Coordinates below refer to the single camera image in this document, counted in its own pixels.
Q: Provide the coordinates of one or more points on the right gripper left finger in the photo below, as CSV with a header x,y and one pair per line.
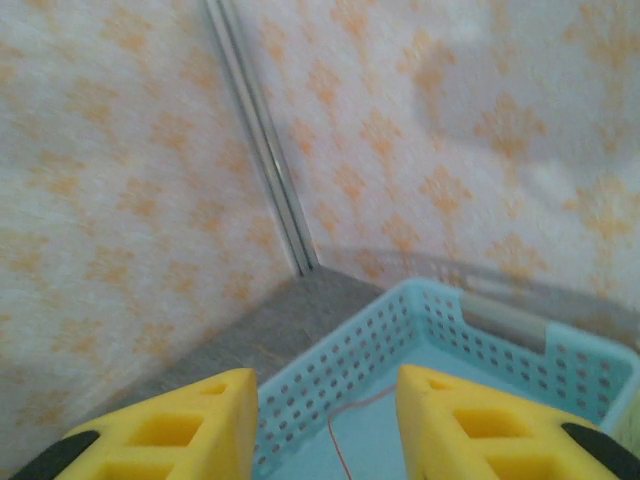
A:
x,y
175,435

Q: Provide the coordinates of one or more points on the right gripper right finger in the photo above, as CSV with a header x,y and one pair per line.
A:
x,y
490,440

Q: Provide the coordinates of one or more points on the aluminium frame post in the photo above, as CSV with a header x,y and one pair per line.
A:
x,y
260,135

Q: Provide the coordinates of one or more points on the blue plastic basket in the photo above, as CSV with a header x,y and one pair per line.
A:
x,y
360,350

